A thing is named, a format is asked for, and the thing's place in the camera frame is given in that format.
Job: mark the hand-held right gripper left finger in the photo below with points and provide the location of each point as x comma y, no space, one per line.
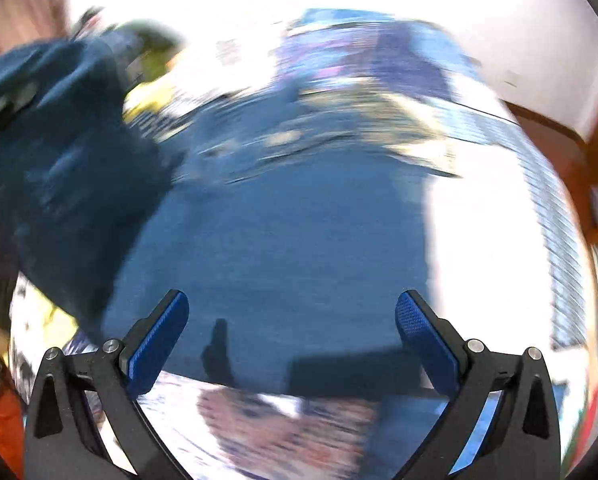
158,342

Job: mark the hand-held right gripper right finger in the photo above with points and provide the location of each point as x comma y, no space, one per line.
426,342

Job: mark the blue denim jacket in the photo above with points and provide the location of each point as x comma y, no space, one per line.
279,260

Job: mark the yellow printed blanket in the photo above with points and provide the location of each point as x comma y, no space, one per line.
149,97

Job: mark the green patterned cloth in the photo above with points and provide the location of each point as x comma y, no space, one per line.
151,35

